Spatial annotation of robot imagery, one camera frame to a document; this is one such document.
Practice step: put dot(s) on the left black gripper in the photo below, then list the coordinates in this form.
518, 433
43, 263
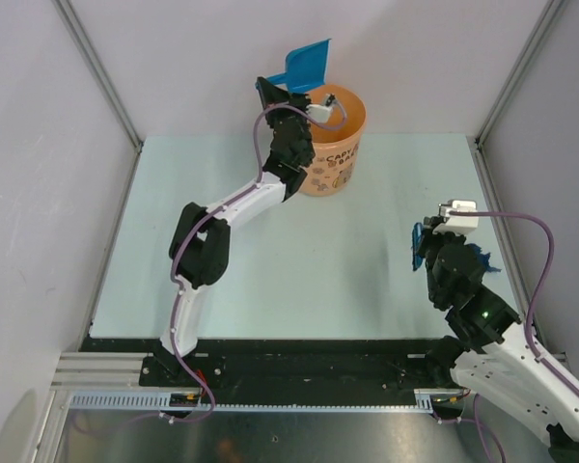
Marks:
272, 95

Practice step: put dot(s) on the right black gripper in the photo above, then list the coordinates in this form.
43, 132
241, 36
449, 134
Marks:
428, 234

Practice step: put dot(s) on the blue hand brush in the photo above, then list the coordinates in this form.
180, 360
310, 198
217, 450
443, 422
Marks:
416, 236

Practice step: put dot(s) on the blue plastic dustpan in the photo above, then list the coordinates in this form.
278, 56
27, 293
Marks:
305, 68

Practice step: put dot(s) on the dark blue paper scrap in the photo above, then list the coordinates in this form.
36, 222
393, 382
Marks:
484, 258

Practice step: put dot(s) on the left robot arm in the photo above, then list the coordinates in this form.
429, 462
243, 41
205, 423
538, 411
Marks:
200, 248

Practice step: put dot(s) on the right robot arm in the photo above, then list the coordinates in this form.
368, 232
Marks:
489, 352

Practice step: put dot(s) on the orange plastic bucket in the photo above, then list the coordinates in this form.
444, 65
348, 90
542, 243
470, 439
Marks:
336, 151

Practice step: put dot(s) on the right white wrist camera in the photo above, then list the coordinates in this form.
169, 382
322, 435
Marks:
457, 216

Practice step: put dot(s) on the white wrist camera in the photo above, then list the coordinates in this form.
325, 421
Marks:
457, 216
322, 112

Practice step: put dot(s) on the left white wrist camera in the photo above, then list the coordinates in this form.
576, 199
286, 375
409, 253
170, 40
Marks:
322, 112

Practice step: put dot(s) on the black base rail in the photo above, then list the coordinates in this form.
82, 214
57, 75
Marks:
311, 372

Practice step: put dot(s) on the white cable duct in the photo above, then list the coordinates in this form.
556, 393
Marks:
420, 402

